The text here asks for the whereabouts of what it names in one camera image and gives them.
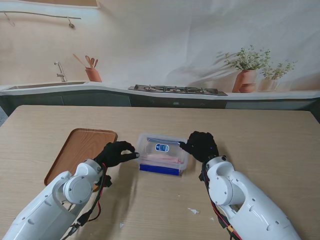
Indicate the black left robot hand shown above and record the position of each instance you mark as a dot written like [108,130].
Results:
[112,155]

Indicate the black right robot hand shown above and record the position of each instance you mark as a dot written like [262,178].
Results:
[202,145]

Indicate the clear lid with blue label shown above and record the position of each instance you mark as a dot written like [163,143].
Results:
[162,148]

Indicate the raw bacon slice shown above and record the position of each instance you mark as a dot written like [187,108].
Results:
[162,158]

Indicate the clear container with blue clips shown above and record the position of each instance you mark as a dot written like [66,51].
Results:
[160,170]

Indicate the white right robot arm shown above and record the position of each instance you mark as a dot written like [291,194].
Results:
[250,200]

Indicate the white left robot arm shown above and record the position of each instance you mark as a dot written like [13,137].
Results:
[37,212]

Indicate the brown wooden tray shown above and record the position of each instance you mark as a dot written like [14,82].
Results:
[80,145]

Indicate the large white paper scrap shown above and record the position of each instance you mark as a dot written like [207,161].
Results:
[193,211]

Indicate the printed kitchen backdrop cloth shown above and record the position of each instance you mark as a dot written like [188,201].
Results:
[160,37]

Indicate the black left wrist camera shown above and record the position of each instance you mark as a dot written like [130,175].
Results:
[107,181]

